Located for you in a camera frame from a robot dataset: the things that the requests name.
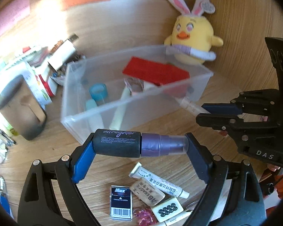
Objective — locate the small blue container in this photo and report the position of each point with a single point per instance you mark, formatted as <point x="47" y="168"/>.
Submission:
<point x="97" y="91"/>

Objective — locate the red white carton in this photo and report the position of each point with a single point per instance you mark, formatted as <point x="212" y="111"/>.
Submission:
<point x="47" y="82"/>

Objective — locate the white mahjong tile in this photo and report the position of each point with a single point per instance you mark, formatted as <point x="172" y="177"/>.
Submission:
<point x="167" y="209"/>

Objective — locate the white box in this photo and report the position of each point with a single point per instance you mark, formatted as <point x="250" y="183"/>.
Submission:
<point x="63" y="49"/>

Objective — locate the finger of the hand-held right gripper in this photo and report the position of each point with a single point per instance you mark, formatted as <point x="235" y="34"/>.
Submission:
<point x="217" y="122"/>
<point x="219" y="108"/>

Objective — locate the pink bead trinket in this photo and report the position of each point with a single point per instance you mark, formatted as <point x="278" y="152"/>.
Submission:
<point x="143" y="216"/>

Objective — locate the white red lip gloss tube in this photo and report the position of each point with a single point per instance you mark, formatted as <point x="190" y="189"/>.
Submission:
<point x="189" y="104"/>

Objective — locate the red packet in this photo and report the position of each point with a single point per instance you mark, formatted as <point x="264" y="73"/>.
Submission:
<point x="153" y="71"/>

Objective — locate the pink sticky note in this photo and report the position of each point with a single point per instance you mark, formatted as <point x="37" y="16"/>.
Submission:
<point x="14" y="14"/>

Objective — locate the yellow chick plush toy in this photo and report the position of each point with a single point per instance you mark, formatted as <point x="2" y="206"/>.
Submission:
<point x="193" y="35"/>

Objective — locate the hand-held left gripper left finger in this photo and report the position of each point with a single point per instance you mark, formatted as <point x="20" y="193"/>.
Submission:
<point x="82" y="162"/>

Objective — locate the stack of books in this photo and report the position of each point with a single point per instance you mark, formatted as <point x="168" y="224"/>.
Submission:
<point x="35" y="54"/>

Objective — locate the clear plastic storage box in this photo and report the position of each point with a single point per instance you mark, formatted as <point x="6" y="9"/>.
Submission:
<point x="80" y="113"/>

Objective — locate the beige eraser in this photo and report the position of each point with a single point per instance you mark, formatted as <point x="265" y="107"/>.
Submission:
<point x="146" y="191"/>

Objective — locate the black purple spray bottle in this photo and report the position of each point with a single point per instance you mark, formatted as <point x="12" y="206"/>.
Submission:
<point x="118" y="143"/>

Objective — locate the person's right hand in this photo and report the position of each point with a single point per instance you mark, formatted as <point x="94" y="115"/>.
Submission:
<point x="274" y="168"/>

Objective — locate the light teal tube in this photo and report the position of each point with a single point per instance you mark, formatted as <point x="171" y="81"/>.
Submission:
<point x="93" y="113"/>

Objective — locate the black card box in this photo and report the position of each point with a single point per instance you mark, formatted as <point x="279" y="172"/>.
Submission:
<point x="121" y="202"/>

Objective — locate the white ointment tube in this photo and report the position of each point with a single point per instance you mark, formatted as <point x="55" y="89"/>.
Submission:
<point x="155" y="181"/>

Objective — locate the cream squeeze tube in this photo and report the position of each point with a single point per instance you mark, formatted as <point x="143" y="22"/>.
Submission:
<point x="119" y="115"/>

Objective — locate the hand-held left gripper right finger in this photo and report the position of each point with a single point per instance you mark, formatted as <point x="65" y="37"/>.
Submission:
<point x="198" y="157"/>

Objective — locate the white printed carton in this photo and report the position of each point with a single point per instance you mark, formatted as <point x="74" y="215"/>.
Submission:
<point x="35" y="84"/>

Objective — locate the clear faceted bottle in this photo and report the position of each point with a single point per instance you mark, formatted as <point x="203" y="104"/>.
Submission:
<point x="134" y="86"/>

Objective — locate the brown lidded mug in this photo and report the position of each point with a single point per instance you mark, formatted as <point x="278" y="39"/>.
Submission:
<point x="18" y="113"/>

